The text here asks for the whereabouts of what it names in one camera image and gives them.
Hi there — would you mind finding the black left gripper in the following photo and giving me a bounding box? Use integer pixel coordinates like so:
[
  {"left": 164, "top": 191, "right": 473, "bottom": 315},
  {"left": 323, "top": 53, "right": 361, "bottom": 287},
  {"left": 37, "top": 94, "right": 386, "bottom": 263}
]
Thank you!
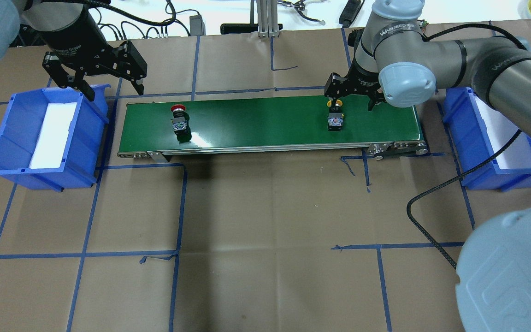
[{"left": 42, "top": 39, "right": 148, "bottom": 101}]

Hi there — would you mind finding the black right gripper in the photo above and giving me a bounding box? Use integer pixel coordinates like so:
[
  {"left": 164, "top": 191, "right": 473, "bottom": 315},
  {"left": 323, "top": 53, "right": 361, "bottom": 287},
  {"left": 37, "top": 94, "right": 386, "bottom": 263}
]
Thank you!
[{"left": 324, "top": 67, "right": 386, "bottom": 112}]

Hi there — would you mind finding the yellow mushroom push button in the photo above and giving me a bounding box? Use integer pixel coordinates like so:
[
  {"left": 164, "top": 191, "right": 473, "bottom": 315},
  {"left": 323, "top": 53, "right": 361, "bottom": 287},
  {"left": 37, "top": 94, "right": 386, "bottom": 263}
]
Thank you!
[{"left": 327, "top": 99, "right": 345, "bottom": 132}]

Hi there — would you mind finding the red mushroom push button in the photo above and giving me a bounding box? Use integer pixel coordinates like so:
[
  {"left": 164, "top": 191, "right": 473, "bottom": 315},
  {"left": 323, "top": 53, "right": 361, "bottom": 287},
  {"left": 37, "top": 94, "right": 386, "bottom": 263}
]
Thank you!
[{"left": 171, "top": 104, "right": 192, "bottom": 143}]

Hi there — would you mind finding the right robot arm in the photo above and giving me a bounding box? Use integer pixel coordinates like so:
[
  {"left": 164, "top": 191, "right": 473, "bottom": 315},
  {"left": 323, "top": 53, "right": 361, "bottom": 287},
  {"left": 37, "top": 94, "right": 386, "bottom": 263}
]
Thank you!
[{"left": 324, "top": 0, "right": 531, "bottom": 332}]

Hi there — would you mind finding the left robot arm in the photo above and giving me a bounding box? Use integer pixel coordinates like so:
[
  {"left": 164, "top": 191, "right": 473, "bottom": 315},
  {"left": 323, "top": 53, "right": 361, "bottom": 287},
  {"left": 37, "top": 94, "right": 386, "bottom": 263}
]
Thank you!
[{"left": 0, "top": 0, "right": 148, "bottom": 101}]

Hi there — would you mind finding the blue left storage bin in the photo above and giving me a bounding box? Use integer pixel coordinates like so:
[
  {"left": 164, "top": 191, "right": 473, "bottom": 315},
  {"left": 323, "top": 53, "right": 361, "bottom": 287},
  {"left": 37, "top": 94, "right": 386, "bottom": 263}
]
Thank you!
[{"left": 0, "top": 84, "right": 110, "bottom": 192}]

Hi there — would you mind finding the blue storage bin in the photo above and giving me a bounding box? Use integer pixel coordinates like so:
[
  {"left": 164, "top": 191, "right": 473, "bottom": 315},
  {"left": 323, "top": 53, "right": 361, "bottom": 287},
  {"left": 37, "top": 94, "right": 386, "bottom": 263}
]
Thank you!
[
  {"left": 443, "top": 88, "right": 531, "bottom": 191},
  {"left": 0, "top": 84, "right": 110, "bottom": 192}
]

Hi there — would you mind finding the green conveyor belt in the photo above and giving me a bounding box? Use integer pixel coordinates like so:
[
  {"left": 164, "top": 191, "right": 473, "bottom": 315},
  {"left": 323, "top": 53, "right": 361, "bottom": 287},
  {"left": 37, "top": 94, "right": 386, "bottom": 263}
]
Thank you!
[{"left": 117, "top": 95, "right": 429, "bottom": 160}]

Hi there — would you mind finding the black power adapter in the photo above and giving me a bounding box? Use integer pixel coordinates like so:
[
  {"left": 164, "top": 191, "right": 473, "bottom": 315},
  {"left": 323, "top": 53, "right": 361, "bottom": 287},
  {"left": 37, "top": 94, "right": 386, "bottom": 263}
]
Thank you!
[{"left": 189, "top": 14, "right": 206, "bottom": 36}]

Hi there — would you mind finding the blue right storage bin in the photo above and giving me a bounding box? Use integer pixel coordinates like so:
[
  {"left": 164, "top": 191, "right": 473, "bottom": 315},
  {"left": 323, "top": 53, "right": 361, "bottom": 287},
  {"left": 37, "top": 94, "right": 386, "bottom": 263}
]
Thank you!
[{"left": 443, "top": 88, "right": 531, "bottom": 191}]

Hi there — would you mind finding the aluminium frame post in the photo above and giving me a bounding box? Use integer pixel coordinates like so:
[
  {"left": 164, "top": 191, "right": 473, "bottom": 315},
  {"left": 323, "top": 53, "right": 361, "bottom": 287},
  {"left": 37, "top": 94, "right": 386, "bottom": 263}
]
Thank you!
[{"left": 256, "top": 0, "right": 280, "bottom": 38}]

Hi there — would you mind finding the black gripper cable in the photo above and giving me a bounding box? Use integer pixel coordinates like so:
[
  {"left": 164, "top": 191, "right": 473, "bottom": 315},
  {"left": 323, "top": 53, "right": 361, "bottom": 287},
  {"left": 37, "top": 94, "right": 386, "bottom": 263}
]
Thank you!
[{"left": 406, "top": 129, "right": 522, "bottom": 270}]

